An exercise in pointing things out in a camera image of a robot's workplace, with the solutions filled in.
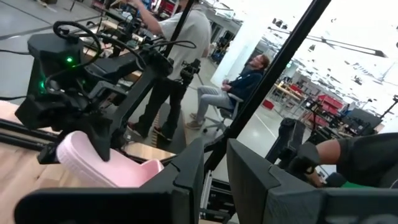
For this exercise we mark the operator arm in black sleeve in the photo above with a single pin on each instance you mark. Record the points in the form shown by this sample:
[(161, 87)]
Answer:
[(367, 158)]

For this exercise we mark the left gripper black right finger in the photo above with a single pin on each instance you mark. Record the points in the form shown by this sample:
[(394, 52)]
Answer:
[(248, 180)]

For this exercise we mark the black table edge frame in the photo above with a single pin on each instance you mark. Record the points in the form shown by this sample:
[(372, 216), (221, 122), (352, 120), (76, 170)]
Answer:
[(25, 132)]

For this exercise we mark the red floor bin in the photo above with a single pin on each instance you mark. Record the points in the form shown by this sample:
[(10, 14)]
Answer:
[(268, 104)]

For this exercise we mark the grey office chair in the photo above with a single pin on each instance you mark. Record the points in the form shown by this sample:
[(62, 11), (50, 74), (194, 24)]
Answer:
[(230, 109)]

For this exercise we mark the red storage bins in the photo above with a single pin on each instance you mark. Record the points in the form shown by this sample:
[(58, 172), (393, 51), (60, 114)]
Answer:
[(329, 104)]

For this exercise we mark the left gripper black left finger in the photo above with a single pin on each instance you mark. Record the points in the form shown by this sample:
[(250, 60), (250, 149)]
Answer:
[(186, 186)]

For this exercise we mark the person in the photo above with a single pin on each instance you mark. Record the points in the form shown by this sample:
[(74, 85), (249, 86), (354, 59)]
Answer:
[(189, 34), (245, 84)]

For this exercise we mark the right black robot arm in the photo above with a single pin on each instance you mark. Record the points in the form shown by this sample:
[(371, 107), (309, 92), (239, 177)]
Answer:
[(53, 53)]

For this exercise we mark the thin black pole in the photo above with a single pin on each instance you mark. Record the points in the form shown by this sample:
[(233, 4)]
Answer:
[(180, 25)]

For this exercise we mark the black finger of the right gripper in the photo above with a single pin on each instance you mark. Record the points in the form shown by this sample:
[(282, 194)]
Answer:
[(101, 140)]

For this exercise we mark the pink rubber slide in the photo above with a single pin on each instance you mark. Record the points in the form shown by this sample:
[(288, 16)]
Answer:
[(118, 174)]

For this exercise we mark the black rig upright post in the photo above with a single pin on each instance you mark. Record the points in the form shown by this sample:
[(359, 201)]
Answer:
[(280, 62)]

